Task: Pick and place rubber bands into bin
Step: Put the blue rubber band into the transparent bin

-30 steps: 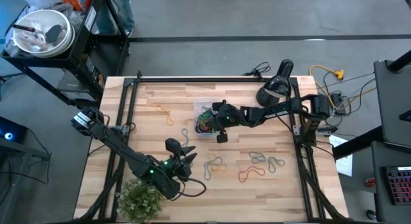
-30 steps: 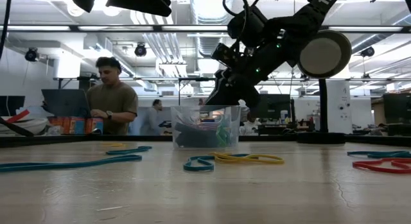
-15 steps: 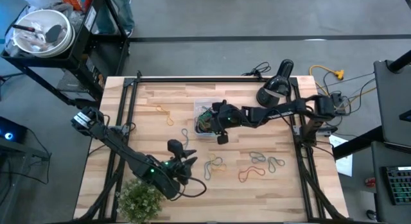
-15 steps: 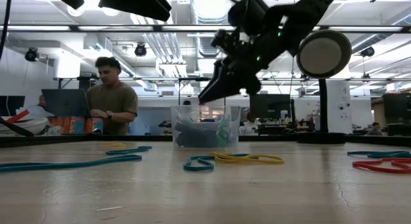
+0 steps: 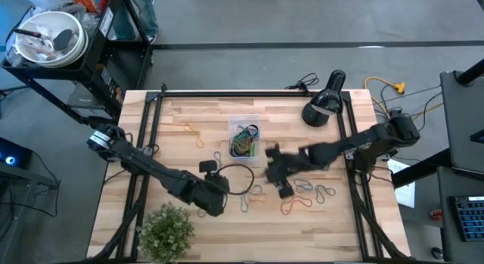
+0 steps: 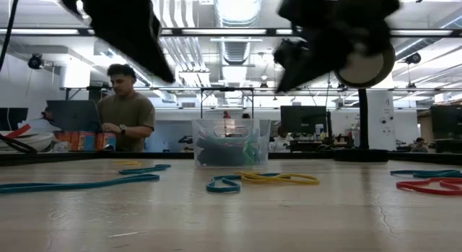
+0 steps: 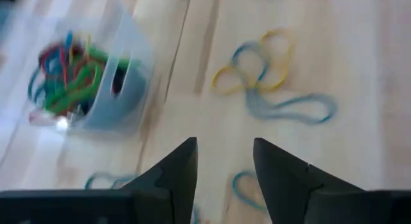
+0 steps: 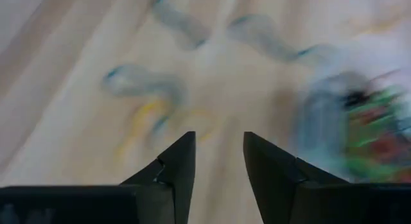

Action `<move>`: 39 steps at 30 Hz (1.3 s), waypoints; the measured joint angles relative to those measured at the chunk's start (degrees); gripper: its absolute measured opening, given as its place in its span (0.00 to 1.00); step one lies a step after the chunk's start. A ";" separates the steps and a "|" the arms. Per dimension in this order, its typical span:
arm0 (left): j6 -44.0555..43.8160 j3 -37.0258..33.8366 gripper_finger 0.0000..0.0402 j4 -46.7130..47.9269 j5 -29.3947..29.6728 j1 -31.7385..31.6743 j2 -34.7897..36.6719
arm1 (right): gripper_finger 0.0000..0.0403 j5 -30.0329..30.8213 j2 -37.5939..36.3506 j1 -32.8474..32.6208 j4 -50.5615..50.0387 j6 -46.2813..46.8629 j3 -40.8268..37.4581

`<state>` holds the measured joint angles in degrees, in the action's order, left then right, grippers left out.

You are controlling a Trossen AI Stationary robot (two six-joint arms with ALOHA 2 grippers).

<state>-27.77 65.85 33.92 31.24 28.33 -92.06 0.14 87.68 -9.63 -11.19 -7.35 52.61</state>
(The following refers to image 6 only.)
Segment person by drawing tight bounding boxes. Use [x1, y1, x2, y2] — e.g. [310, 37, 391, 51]
[96, 63, 157, 153]
[410, 136, 430, 154]
[269, 125, 294, 153]

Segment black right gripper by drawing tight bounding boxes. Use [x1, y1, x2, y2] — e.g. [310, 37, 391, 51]
[274, 0, 401, 94]

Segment clear plastic bag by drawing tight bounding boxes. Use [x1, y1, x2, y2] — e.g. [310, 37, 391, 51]
[53, 141, 72, 154]

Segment black spatula red handle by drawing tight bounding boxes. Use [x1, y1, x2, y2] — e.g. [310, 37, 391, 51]
[5, 123, 32, 139]

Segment red rubber band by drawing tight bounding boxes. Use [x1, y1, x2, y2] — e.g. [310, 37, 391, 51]
[396, 178, 462, 196]

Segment clear plastic bin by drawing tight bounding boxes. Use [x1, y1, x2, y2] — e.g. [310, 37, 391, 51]
[191, 118, 271, 170]

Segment orange cardboard boxes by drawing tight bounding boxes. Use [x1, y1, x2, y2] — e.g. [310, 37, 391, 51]
[53, 131, 118, 152]

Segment black laptop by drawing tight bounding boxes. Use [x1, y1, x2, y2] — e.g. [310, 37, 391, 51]
[45, 99, 105, 133]

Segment black monitor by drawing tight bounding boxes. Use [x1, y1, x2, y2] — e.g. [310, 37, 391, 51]
[430, 104, 462, 140]
[0, 107, 29, 132]
[280, 105, 328, 135]

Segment black desk lamp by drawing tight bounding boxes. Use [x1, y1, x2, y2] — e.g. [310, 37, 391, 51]
[334, 42, 397, 163]

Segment white bowl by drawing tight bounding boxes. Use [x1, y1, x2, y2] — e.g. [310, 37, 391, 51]
[0, 131, 56, 154]

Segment black rubber band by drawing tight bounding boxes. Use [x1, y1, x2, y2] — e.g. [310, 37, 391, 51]
[196, 136, 253, 168]

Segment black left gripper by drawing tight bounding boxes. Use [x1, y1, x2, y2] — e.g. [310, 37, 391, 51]
[56, 0, 177, 84]

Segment black ceiling camera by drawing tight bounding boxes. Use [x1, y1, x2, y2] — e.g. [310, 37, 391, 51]
[404, 51, 422, 66]
[27, 53, 45, 70]

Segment blue rubber band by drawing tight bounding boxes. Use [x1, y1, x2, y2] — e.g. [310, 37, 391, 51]
[389, 168, 462, 180]
[0, 173, 161, 195]
[206, 172, 281, 194]
[118, 163, 172, 175]

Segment black background rig frame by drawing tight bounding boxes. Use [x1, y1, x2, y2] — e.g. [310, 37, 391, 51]
[59, 86, 256, 120]

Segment black hanging cable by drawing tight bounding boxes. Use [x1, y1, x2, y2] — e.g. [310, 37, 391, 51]
[0, 0, 21, 73]

